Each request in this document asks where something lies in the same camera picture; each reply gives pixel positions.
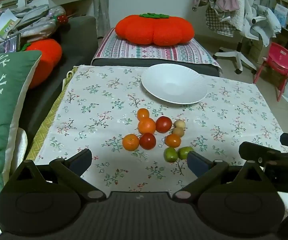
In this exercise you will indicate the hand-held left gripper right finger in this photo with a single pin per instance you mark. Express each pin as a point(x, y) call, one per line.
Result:
point(197, 162)

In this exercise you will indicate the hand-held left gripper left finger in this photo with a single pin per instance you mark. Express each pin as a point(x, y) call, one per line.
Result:
point(82, 158)

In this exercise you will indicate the green lime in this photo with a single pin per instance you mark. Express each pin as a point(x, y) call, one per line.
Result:
point(170, 154)
point(183, 152)

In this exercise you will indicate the small orange tomato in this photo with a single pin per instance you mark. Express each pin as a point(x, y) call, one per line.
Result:
point(173, 140)

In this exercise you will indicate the red tomato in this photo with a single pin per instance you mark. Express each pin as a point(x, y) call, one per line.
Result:
point(147, 141)
point(164, 124)

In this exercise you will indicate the small orange mandarin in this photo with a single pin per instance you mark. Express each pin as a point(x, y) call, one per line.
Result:
point(143, 114)

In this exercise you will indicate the white ribbed plate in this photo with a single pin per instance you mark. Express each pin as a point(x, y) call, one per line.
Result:
point(173, 85)

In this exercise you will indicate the grey shoulder bag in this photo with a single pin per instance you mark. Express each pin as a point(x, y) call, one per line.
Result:
point(36, 17)

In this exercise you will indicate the small beige longan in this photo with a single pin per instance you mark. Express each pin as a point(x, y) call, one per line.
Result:
point(179, 123)

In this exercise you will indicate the floral white tablecloth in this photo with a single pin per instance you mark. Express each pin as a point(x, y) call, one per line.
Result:
point(96, 105)

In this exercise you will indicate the red child chair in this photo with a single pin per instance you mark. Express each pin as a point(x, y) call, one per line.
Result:
point(281, 57)

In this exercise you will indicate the white office chair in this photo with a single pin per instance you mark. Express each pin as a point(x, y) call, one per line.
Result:
point(238, 52)

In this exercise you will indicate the small orange persimmon cushion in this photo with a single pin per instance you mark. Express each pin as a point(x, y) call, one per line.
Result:
point(46, 57)

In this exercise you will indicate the dark grey sofa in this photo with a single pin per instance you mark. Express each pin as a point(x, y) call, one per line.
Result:
point(76, 45)

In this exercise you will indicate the striped patterned cloth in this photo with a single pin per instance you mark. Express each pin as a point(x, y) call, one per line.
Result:
point(134, 50)

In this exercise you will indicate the white blue jacket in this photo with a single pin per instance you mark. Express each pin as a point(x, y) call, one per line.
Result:
point(268, 22)

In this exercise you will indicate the checked cloth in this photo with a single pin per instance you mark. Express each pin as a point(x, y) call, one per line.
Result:
point(221, 22)

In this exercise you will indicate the purple patterned pouch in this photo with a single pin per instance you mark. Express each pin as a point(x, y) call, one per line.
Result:
point(10, 43)

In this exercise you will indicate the large orange persimmon cushion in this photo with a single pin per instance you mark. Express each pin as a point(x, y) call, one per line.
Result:
point(154, 30)

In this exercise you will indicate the red strawberry toy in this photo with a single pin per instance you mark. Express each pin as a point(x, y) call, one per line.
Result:
point(62, 19)

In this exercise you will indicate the grey hanging curtain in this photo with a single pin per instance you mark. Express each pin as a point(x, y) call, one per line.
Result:
point(101, 5)

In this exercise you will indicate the pile of papers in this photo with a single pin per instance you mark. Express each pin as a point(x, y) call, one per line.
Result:
point(4, 25)

